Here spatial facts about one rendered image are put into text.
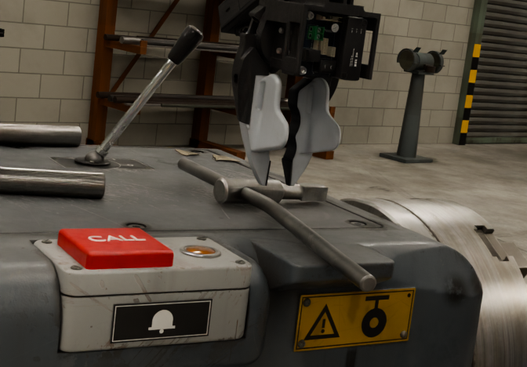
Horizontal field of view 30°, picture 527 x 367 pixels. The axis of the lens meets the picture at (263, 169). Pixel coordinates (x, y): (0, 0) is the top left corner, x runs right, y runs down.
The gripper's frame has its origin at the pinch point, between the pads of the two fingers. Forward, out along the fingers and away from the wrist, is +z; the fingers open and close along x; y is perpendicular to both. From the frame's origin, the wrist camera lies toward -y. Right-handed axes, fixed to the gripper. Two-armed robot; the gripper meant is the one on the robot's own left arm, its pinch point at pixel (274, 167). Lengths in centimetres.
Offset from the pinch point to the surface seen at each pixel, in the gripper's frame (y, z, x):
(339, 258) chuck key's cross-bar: 16.1, 3.0, -3.8
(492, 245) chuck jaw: -4.2, 8.7, 30.6
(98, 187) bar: -5.0, 3.0, -13.4
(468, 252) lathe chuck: -2.7, 8.8, 26.0
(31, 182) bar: -6.2, 2.9, -18.7
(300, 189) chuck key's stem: -3.5, 2.7, 5.3
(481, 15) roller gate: -805, -23, 754
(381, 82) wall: -789, 63, 611
